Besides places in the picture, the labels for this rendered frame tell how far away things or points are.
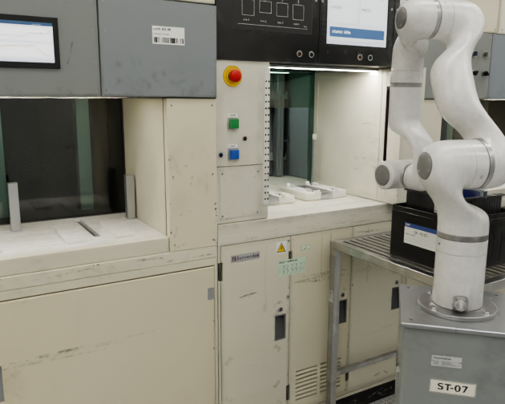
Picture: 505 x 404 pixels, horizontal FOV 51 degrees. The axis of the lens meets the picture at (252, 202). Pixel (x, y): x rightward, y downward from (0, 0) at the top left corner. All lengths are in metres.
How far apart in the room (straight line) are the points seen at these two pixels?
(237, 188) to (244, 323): 0.48
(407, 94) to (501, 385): 0.79
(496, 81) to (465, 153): 1.33
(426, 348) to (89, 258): 0.96
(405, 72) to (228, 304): 0.94
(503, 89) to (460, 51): 1.25
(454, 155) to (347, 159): 1.11
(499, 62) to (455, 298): 1.47
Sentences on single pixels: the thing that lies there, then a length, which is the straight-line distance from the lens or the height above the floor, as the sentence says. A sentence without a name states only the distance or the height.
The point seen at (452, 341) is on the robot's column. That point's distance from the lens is 1.36.
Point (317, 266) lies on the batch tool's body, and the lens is 2.03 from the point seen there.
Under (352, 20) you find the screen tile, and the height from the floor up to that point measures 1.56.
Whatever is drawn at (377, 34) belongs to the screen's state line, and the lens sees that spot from 2.11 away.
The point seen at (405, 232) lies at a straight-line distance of 1.82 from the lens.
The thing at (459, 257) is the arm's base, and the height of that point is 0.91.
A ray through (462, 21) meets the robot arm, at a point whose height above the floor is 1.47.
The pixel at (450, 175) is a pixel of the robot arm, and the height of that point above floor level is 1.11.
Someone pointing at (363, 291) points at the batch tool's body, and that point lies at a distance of 2.22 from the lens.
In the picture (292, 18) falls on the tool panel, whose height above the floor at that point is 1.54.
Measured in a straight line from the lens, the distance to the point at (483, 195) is 1.77.
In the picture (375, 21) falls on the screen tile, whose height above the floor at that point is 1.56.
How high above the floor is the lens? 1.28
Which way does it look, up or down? 11 degrees down
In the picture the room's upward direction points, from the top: straight up
